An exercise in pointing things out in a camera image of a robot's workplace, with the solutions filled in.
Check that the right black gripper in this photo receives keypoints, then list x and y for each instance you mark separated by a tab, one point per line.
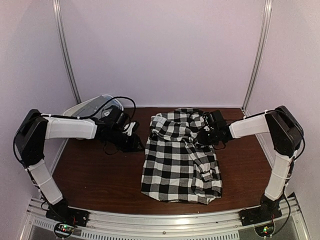
202	140

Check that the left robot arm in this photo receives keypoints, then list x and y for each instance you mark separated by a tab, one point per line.
29	142

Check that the black white plaid shirt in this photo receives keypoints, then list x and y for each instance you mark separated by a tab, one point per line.
177	168

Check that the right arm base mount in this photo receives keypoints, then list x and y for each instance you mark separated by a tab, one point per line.
257	215

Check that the grey folded shirt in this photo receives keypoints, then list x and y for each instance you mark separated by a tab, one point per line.
92	105

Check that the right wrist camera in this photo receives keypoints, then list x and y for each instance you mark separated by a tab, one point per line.
207	119

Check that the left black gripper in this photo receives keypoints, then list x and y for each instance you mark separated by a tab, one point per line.
133	146

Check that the left aluminium post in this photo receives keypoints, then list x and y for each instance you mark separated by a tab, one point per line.
64	50

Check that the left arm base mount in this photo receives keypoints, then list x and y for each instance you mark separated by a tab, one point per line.
69	215

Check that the white plastic bin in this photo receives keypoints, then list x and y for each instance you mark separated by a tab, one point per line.
101	118

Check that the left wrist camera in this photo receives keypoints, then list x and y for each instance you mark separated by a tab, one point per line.
131	127

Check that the right aluminium post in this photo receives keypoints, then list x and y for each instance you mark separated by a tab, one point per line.
264	31

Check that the aluminium post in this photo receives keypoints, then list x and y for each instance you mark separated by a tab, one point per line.
64	50
264	31

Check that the aluminium front rail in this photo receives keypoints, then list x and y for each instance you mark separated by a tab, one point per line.
221	225

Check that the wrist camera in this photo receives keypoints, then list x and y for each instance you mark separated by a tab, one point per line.
207	119
131	127

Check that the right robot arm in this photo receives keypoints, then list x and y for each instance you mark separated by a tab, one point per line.
287	137

